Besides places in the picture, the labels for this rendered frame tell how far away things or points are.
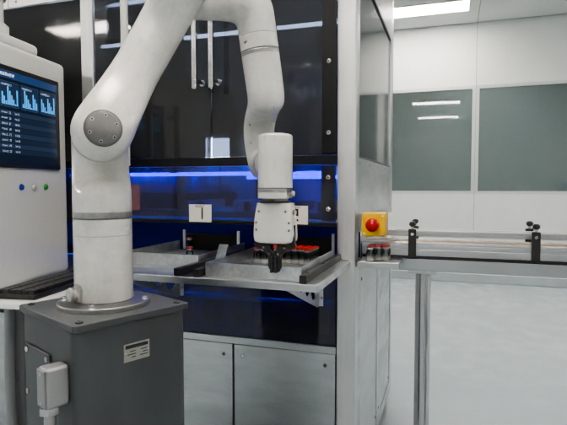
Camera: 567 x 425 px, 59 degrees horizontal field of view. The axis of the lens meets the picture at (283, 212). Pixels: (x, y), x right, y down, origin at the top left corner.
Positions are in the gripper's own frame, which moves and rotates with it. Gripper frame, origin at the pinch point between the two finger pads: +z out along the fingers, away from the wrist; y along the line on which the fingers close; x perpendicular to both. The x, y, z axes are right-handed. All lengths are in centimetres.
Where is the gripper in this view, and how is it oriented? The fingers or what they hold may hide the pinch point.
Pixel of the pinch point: (274, 264)
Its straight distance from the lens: 123.1
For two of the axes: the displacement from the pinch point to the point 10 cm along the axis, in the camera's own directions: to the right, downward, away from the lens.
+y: -9.5, -0.2, 3.2
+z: 0.0, 10.0, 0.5
